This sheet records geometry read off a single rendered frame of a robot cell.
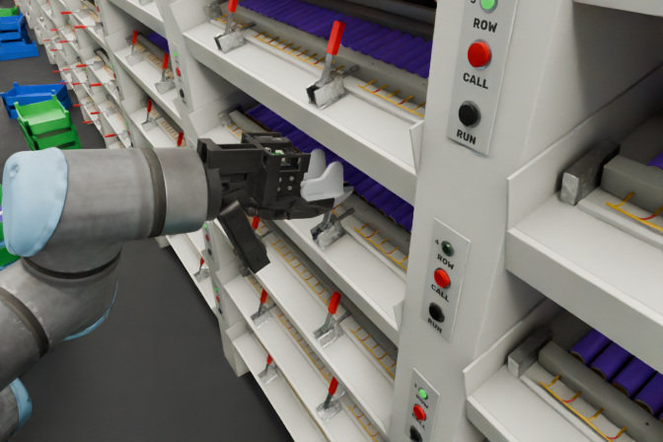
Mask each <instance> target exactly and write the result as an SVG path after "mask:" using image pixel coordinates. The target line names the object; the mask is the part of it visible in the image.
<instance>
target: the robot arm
mask: <svg viewBox="0 0 663 442"><path fill-rule="evenodd" d="M281 135H282V133H281V132H242V138H241V143H222V144H216V143H215V142H214V141H213V140H212V139H210V138H197V148H196V151H195V150H194V149H193V148H191V147H154V148H121V149H77V150H60V149H57V148H47V149H44V150H41V151H26V152H18V153H16V154H14V155H12V156H11V157H10V158H9V159H8V160H7V162H6V164H5V168H4V173H3V183H2V192H3V196H2V219H3V232H4V239H5V245H6V248H7V250H8V252H9V253H10V254H12V255H15V256H20V257H21V258H20V259H19V260H17V261H16V262H14V263H12V264H11V265H9V266H8V267H6V268H4V269H3V270H1V271H0V442H7V441H8V440H9V439H10V438H12V437H13V436H14V435H15V434H16V433H17V432H18V430H19V429H20V428H21V427H22V426H23V425H24V423H25V422H26V421H27V420H28V419H29V418H30V416H31V414H32V410H33V404H32V400H31V398H30V397H29V393H28V391H27V390H26V388H25V386H24V385H23V384H22V382H21V381H20V380H19V379H18V377H19V376H20V375H22V374H23V373H24V372H25V371H26V370H27V369H29V368H30V367H31V366H32V365H33V364H34V363H36V362H37V361H38V360H39V359H40V358H41V357H42V356H44V355H46V354H47V353H48V352H49V351H50V350H52V349H53V348H54V347H55V346H56V345H57V344H58V343H60V342H61V341H62V340H69V339H74V338H77V337H80V336H83V335H85V334H87V333H89V332H91V331H92V330H94V329H95V328H96V327H97V326H99V325H100V324H101V323H102V322H103V320H104V319H105V318H106V316H107V315H108V313H109V311H110V309H111V306H112V304H113V302H114V299H115V296H116V291H117V275H118V269H119V262H120V256H121V250H122V245H123V242H126V241H134V240H141V239H148V238H154V237H163V236H171V235H177V234H185V233H193V232H197V231H199V230H200V229H201V228H202V226H203V225H204V223H205V222H206V221H213V220H215V219H216V218H217V220H218V222H219V223H220V225H221V227H222V228H223V230H224V232H225V233H226V235H227V237H228V238H229V240H230V242H231V243H232V245H233V247H234V250H233V252H234V254H235V255H236V257H237V260H238V262H240V263H241V264H242V265H243V266H244V267H245V268H247V267H248V268H249V269H250V270H251V271H252V272H253V274H256V273H257V272H259V271H260V270H262V269H263V268H264V267H266V266H267V265H268V264H270V260H269V258H268V256H267V250H266V248H265V246H264V245H263V242H262V241H261V240H260V239H259V238H258V237H257V235H256V233H255V231H254V229H253V227H252V225H251V223H250V222H249V220H248V218H247V216H246V214H247V215H248V216H249V217H254V216H256V217H257V218H262V219H265V220H286V219H287V220H292V219H308V218H314V217H317V216H320V215H322V214H324V213H326V212H329V211H331V210H332V208H333V207H335V206H337V205H339V204H340V203H342V202H343V201H344V200H346V199H347V198H348V197H349V196H350V195H351V194H352V192H353V189H354V186H353V185H348V182H344V181H343V165H342V163H341V162H339V161H336V162H332V163H330V165H329V166H328V167H327V164H326V153H325V152H324V150H322V149H315V150H313V151H312V152H311V153H301V154H296V153H297V152H296V151H295V150H294V149H293V148H292V144H293V142H292V141H291V140H289V139H288V138H286V137H281ZM254 136H272V137H254ZM299 158H301V160H298V159H299ZM296 197H297V198H296ZM244 211H245V212H246V214H245V212H244Z"/></svg>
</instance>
